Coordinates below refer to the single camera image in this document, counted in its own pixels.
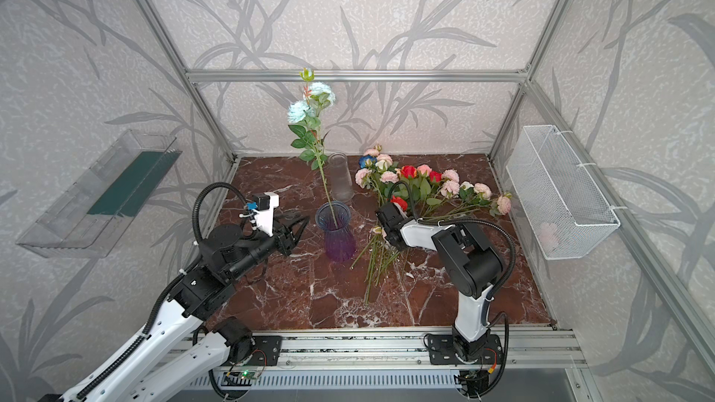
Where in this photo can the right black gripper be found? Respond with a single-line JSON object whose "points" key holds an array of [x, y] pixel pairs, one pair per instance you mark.
{"points": [[385, 222]]}

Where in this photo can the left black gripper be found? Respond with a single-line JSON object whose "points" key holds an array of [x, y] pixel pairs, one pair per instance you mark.
{"points": [[282, 234]]}

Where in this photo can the purple glass vase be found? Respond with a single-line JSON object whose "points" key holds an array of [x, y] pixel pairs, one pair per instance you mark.
{"points": [[336, 231]]}

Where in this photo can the light blue flower stem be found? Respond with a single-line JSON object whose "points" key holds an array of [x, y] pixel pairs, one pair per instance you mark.
{"points": [[304, 121]]}

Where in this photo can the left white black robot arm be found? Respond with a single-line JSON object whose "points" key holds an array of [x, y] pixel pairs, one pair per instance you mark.
{"points": [[225, 255]]}

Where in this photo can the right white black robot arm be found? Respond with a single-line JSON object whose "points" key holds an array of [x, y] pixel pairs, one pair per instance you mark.
{"points": [[479, 257]]}

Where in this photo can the clear frosted glass vase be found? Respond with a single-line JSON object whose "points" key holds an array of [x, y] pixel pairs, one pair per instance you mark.
{"points": [[340, 181]]}

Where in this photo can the red rose stem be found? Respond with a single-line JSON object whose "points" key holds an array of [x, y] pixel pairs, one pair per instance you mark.
{"points": [[401, 203]]}

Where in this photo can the mixed artificial flower pile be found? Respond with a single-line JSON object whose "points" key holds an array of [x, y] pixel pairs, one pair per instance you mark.
{"points": [[409, 188]]}

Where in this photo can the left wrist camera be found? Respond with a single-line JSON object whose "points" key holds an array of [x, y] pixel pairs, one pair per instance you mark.
{"points": [[260, 212]]}

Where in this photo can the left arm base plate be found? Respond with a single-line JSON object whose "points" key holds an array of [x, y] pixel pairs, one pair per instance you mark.
{"points": [[258, 351]]}

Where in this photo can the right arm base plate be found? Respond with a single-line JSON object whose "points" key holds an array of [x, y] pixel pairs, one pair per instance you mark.
{"points": [[453, 349]]}

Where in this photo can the white wire mesh basket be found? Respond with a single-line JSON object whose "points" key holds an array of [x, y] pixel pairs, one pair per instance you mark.
{"points": [[566, 210]]}

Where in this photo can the aluminium front rail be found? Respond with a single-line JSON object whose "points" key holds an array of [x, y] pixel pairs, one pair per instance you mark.
{"points": [[530, 347]]}

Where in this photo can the clear plastic wall bin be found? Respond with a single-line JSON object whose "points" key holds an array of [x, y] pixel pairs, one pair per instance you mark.
{"points": [[89, 218]]}

